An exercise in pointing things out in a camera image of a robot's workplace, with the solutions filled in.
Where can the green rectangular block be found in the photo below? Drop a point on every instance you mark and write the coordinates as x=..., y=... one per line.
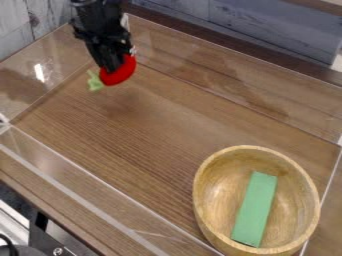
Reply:
x=254, y=211

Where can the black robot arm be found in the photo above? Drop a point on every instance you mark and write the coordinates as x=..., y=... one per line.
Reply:
x=97, y=26

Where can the wooden oval bowl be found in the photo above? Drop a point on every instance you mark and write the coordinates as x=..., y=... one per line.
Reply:
x=217, y=191

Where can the red plush strawberry toy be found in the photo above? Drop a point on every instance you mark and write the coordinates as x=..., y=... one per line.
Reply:
x=104, y=79

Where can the clear acrylic barrier panel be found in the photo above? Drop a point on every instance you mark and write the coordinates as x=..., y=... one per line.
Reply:
x=125, y=212

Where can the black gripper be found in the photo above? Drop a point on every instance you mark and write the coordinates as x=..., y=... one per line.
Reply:
x=108, y=43

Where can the black table leg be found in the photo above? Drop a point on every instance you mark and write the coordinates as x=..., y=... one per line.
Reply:
x=37, y=225

